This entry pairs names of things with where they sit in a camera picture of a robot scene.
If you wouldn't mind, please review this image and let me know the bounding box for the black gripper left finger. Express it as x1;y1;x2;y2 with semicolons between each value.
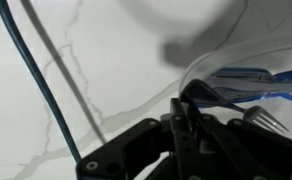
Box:
75;97;201;180

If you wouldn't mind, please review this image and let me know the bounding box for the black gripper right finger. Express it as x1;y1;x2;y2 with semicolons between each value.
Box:
187;105;292;180

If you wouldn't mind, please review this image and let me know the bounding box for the clear lidless lunch box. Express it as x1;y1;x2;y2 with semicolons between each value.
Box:
178;30;292;141

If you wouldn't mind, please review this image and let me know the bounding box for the blue white plastic wrapper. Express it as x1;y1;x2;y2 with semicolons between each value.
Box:
196;60;292;109

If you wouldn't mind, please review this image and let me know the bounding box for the metal fork dark handle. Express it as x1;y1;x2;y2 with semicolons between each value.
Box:
180;79;290;134

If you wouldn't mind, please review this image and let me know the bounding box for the black power cable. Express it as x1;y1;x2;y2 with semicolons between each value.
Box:
0;0;83;165

